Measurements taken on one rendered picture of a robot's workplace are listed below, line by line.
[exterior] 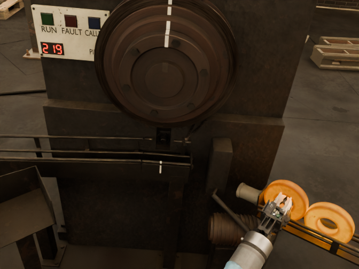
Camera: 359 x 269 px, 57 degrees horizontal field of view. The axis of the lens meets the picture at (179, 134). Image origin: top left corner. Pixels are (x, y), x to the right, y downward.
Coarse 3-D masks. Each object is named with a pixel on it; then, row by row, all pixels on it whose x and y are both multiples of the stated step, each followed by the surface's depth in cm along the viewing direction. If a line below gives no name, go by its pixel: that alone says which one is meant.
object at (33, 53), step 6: (24, 0) 342; (30, 6) 345; (30, 12) 349; (30, 18) 352; (30, 24) 356; (30, 30) 360; (30, 36) 364; (36, 42) 367; (36, 48) 371; (30, 54) 370; (36, 54) 371
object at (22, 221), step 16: (0, 176) 117; (16, 176) 120; (32, 176) 124; (0, 192) 120; (16, 192) 124; (32, 192) 127; (0, 208) 121; (16, 208) 121; (32, 208) 121; (48, 208) 121; (0, 224) 115; (16, 224) 115; (32, 224) 115; (48, 224) 115; (0, 240) 110; (16, 240) 110; (32, 240) 124; (32, 256) 128
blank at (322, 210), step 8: (312, 208) 110; (320, 208) 108; (328, 208) 106; (336, 208) 106; (312, 216) 111; (320, 216) 109; (328, 216) 107; (336, 216) 106; (344, 216) 104; (312, 224) 113; (320, 224) 113; (336, 224) 107; (344, 224) 105; (352, 224) 105; (312, 232) 114; (328, 232) 111; (336, 232) 108; (344, 232) 106; (352, 232) 105; (320, 240) 114; (344, 240) 108
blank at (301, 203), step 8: (272, 184) 117; (280, 184) 114; (288, 184) 113; (264, 192) 120; (272, 192) 118; (288, 192) 113; (296, 192) 111; (304, 192) 113; (264, 200) 121; (272, 200) 119; (296, 200) 113; (304, 200) 111; (296, 208) 114; (304, 208) 112; (296, 216) 115
